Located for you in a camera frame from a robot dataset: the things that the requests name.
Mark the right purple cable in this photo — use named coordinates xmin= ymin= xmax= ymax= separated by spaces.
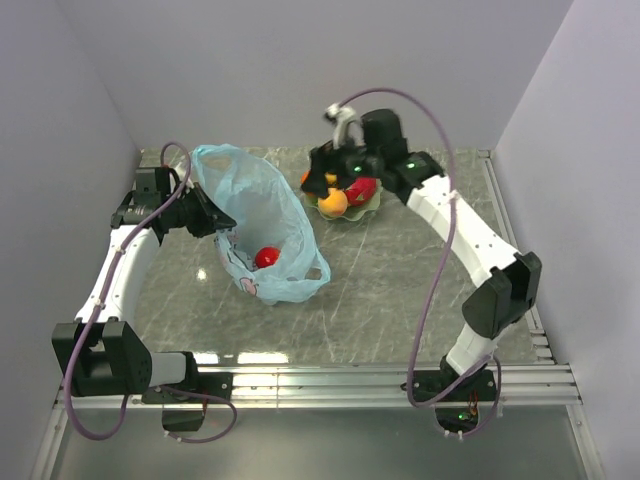
xmin=329 ymin=88 xmax=502 ymax=441

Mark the light blue plastic bag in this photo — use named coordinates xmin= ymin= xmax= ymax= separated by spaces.
xmin=191 ymin=144 xmax=331 ymax=305

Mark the aluminium right side rail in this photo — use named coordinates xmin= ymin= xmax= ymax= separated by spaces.
xmin=476 ymin=150 xmax=557 ymax=365

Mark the red fake apple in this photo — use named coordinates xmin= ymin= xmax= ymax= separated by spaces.
xmin=254 ymin=246 xmax=280 ymax=269

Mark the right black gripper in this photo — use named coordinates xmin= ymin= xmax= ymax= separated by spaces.
xmin=300 ymin=128 xmax=383 ymax=200

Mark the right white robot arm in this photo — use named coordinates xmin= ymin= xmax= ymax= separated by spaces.
xmin=302 ymin=104 xmax=542 ymax=400

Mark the yellow-orange fake peach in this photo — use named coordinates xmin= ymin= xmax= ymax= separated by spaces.
xmin=317 ymin=188 xmax=349 ymax=217

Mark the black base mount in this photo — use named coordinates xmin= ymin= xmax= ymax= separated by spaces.
xmin=400 ymin=367 xmax=503 ymax=440
xmin=140 ymin=372 xmax=237 ymax=434

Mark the green leaf-shaped plate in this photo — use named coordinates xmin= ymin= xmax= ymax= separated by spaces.
xmin=303 ymin=175 xmax=382 ymax=221

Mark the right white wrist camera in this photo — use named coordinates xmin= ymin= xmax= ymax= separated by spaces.
xmin=324 ymin=103 xmax=361 ymax=149

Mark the aluminium front rail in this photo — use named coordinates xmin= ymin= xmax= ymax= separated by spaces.
xmin=52 ymin=364 xmax=584 ymax=411

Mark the aluminium rail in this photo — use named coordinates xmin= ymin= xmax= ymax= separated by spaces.
xmin=476 ymin=150 xmax=557 ymax=365
xmin=52 ymin=364 xmax=584 ymax=411

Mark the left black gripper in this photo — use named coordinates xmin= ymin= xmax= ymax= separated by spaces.
xmin=163 ymin=182 xmax=237 ymax=238

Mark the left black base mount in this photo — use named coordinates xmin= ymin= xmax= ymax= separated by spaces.
xmin=140 ymin=372 xmax=237 ymax=434

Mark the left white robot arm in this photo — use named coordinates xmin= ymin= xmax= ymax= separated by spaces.
xmin=52 ymin=166 xmax=236 ymax=402

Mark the red fake dragon fruit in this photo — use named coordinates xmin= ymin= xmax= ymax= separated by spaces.
xmin=343 ymin=177 xmax=377 ymax=207

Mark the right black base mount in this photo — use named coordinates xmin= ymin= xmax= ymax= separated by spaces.
xmin=400 ymin=367 xmax=503 ymax=440

